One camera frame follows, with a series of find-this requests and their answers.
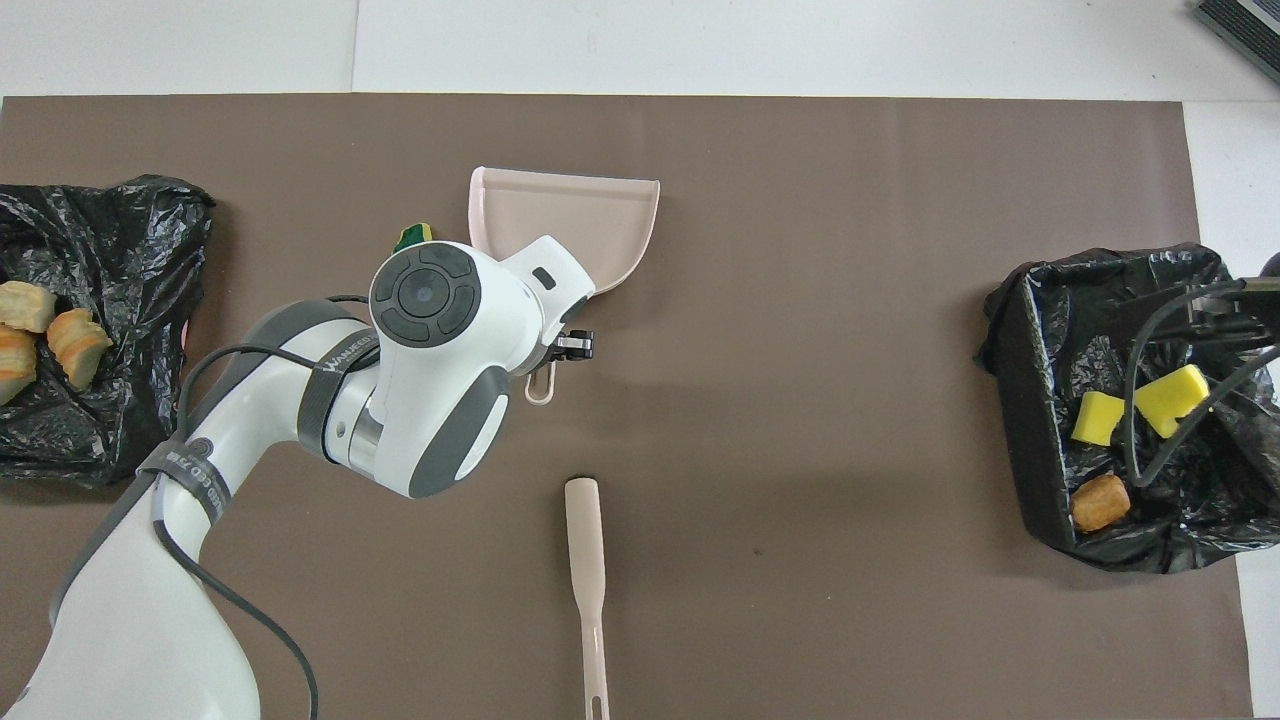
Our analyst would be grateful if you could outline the notched yellow sponge piece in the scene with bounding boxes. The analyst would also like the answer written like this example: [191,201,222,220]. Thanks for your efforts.
[1133,364,1214,439]

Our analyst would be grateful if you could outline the beige plastic dustpan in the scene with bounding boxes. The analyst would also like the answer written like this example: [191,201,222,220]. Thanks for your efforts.
[468,166,661,406]

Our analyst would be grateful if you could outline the wedge yellow sponge piece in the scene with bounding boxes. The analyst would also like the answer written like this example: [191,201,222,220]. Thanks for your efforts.
[1073,390,1128,447]

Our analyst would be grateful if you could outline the beige hand brush black bristles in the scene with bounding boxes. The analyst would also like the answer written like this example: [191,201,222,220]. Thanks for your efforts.
[564,477,612,720]

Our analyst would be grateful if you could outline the brown bread roll toy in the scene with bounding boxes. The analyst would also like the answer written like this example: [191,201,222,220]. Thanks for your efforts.
[1072,473,1132,533]

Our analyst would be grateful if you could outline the striped croissant toy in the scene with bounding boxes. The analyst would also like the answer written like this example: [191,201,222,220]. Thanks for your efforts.
[47,308,115,392]

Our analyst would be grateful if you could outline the open bin with black bag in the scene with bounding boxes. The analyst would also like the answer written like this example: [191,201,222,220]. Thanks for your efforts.
[975,243,1280,575]

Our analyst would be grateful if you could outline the bin covered by black bag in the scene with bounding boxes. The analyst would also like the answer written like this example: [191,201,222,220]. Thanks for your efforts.
[0,175,217,489]

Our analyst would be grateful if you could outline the brown table mat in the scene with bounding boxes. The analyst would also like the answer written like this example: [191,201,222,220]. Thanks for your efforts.
[0,95,1256,720]

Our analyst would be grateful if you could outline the grey ribbed device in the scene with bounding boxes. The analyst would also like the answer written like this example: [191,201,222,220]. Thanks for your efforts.
[1194,0,1280,86]

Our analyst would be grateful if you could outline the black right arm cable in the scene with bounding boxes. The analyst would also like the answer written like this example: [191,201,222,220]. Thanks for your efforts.
[1124,278,1280,489]

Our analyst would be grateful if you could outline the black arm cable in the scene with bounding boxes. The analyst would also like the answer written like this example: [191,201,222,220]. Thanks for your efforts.
[1124,278,1280,489]
[152,294,373,720]

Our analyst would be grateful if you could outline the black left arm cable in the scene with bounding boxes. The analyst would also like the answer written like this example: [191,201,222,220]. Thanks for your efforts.
[152,294,373,720]

